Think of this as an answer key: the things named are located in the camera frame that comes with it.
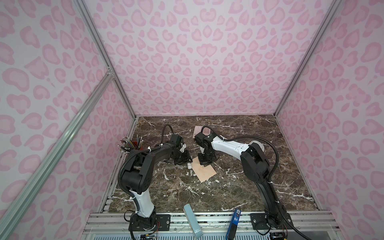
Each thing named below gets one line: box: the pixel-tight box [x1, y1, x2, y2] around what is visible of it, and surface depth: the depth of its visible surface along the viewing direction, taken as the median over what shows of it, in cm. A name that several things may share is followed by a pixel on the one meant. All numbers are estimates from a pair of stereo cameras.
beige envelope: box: [191, 156, 217, 183], surface depth 92 cm
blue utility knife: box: [225, 208, 242, 240], surface depth 72 cm
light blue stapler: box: [183, 203, 204, 239], surface depth 72 cm
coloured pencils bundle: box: [117, 134, 144, 153], surface depth 86 cm
